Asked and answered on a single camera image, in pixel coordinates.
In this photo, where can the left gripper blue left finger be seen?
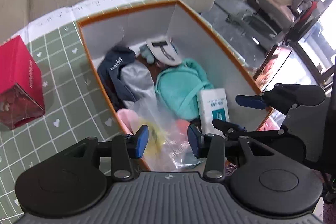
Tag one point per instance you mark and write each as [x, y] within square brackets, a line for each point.
[121, 149]

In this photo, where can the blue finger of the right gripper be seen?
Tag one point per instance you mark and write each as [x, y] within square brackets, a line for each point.
[230, 130]
[259, 101]

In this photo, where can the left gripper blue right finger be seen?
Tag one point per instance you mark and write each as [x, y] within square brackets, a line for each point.
[212, 148]

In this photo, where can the light pink cloth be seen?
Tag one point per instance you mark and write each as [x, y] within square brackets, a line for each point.
[129, 120]

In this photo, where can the white teal tissue pack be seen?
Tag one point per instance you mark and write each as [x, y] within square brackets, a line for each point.
[212, 104]

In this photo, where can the clear plastic zip bag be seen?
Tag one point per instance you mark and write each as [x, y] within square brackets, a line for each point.
[164, 151]

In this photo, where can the salmon soft ball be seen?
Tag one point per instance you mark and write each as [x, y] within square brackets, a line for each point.
[180, 128]

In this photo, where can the navy blue fabric bag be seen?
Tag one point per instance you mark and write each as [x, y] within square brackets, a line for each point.
[109, 72]

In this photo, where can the silver fabric pouch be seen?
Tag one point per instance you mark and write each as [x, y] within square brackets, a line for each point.
[138, 80]

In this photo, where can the teal fabric backpack pouch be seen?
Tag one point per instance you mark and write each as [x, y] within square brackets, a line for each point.
[178, 87]

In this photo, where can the brown fabric pouch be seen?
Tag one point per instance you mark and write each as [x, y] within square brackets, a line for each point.
[151, 63]

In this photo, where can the smartphone on stand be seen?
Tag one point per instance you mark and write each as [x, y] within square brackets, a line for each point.
[273, 62]

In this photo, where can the orange white cardboard box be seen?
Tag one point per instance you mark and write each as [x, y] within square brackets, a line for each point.
[193, 39]

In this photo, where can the green grid tablecloth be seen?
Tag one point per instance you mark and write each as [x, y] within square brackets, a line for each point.
[68, 42]

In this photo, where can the pink grey office chair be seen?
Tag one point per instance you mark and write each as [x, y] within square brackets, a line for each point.
[285, 13]

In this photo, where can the red transparent cube box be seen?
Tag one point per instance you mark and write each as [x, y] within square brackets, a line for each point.
[21, 85]

